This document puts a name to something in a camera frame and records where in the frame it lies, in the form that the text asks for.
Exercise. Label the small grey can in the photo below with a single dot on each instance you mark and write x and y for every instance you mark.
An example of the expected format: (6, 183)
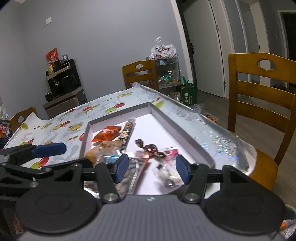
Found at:
(65, 58)

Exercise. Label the white printed plastic bag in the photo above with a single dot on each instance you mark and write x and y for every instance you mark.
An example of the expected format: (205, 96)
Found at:
(163, 51)

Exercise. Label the orange snack packet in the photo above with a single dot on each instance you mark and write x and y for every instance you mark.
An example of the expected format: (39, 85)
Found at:
(106, 134)

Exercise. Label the green shopping bag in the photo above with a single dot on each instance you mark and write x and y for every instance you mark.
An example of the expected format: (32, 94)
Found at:
(188, 95)

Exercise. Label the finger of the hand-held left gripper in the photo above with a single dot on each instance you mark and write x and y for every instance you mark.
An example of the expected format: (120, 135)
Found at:
(23, 172)
(49, 149)

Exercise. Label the black noodle bag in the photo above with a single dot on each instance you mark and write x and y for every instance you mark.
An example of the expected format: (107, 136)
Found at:
(4, 132)

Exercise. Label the long orange snack bar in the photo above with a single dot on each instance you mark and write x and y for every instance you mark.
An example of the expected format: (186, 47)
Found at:
(143, 162)

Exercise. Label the red snack bag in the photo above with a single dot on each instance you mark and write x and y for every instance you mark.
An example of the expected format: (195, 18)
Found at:
(52, 54)

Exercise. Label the fruit print tablecloth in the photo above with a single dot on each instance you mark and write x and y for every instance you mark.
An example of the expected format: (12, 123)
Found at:
(208, 139)

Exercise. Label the metal storage rack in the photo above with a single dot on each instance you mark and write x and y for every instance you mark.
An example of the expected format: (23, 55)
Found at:
(159, 63)

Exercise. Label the clear tan pastry packet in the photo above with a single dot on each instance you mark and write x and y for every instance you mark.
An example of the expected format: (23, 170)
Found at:
(104, 148)

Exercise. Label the yellow jar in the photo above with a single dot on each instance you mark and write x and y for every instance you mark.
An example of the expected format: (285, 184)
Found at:
(50, 69)

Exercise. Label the grey cabinet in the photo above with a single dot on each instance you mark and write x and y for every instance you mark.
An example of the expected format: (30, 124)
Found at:
(67, 104)

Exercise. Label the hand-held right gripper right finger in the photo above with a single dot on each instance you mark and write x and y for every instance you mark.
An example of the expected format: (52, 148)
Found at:
(181, 169)

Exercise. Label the clear grey blue-label snack packet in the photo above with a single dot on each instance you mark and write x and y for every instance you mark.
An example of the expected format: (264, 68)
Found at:
(129, 173)

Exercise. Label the green wrapped snacks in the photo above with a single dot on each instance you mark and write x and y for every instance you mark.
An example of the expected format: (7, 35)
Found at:
(165, 76)

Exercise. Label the wooden chair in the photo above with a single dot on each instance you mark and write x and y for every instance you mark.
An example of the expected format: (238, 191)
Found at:
(30, 111)
(261, 88)
(138, 76)

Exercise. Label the white wall plate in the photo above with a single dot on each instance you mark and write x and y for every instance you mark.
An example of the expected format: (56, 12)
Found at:
(48, 20)

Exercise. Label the grey cardboard box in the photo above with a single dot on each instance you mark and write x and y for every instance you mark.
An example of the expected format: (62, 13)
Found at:
(150, 125)

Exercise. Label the white door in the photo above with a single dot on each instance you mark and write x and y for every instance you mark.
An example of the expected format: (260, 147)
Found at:
(203, 46)

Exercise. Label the snack bags on floor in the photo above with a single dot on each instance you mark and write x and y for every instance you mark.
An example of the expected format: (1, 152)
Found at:
(209, 117)

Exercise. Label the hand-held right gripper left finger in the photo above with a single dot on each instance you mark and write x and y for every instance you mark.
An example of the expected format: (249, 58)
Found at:
(121, 168)

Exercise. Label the clear pink print candy packet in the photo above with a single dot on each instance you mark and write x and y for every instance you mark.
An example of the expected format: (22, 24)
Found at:
(172, 153)

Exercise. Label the brown foil chocolate ball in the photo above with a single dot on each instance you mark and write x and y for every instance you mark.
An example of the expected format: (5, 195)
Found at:
(151, 148)
(139, 143)

